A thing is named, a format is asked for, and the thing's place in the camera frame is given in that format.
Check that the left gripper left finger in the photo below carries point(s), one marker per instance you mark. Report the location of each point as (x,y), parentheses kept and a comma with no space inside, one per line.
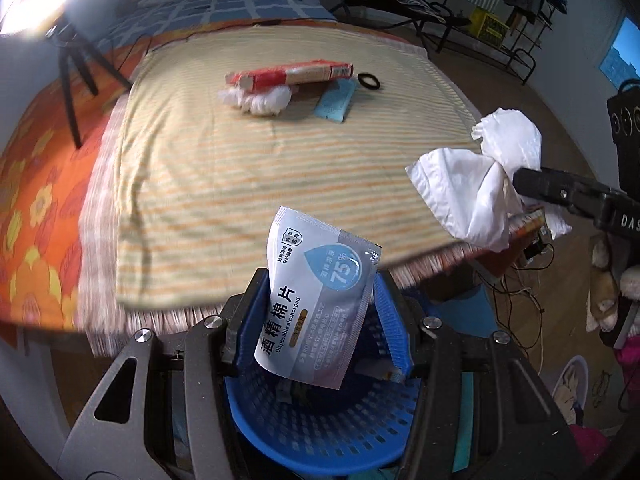
(245,315)

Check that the orange floral bed sheet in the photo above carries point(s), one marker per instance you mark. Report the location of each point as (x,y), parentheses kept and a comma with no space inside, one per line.
(169,201)

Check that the small teal tube packet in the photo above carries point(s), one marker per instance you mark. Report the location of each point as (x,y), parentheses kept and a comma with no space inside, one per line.
(334,102)

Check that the white plastic bag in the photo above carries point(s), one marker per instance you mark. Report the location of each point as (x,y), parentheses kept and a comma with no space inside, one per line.
(472,196)

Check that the yellow box on rack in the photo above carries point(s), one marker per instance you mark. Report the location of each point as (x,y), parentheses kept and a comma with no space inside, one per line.
(487,28)

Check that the black metal clothes rack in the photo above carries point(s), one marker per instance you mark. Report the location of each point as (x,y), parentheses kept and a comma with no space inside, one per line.
(517,56)

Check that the blue checkered bed sheet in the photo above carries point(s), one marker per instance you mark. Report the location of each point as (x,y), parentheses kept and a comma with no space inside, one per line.
(165,17)

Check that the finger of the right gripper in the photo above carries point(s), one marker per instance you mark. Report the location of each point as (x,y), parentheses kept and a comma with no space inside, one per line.
(546,185)

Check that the red long cardboard box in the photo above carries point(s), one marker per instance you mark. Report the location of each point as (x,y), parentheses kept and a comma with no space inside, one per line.
(309,72)

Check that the black folding chair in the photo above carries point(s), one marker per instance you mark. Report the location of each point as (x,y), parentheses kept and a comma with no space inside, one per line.
(431,20)

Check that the striped yellow green blanket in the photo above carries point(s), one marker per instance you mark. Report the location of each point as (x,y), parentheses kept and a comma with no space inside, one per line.
(280,169)

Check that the blue plastic laundry basket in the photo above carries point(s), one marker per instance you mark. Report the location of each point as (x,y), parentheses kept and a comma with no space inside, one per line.
(363,425)

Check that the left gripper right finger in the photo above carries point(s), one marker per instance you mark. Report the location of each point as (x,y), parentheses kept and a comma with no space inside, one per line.
(401,320)

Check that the alcohol pad wipe packet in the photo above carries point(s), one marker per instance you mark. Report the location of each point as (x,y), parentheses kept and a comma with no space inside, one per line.
(321,282)

